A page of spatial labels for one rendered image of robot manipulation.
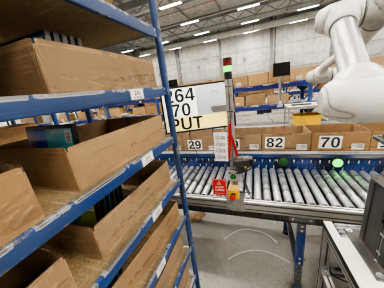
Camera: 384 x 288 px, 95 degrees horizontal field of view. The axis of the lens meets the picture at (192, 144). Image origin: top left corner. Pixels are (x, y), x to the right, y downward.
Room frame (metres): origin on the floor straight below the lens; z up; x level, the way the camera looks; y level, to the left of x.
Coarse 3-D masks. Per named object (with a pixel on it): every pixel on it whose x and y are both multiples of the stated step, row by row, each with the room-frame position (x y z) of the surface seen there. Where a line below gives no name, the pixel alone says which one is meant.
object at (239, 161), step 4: (236, 156) 1.03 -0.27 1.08; (240, 156) 1.01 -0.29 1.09; (244, 156) 1.01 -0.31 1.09; (248, 156) 0.99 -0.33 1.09; (252, 156) 0.99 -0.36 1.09; (236, 160) 0.98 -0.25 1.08; (240, 160) 0.97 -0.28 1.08; (244, 160) 0.96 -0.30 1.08; (248, 160) 0.95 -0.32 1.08; (252, 160) 0.95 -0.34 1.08; (236, 164) 0.98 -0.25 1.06; (240, 164) 0.97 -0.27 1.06; (244, 164) 0.96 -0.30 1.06; (248, 164) 0.95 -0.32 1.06; (252, 164) 0.95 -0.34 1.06; (240, 168) 0.98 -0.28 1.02; (244, 168) 0.98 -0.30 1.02; (240, 172) 0.98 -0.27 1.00; (244, 172) 0.97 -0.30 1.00
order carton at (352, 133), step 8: (312, 128) 1.64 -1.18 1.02; (320, 128) 1.61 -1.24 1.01; (328, 128) 1.59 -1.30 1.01; (336, 128) 1.57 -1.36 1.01; (344, 128) 1.55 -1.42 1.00; (352, 128) 1.52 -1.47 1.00; (360, 128) 1.41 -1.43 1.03; (312, 136) 1.39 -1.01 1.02; (344, 136) 1.31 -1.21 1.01; (352, 136) 1.30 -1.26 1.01; (360, 136) 1.28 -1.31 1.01; (368, 136) 1.26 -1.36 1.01; (312, 144) 1.39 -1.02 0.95; (344, 144) 1.31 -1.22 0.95; (368, 144) 1.26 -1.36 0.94
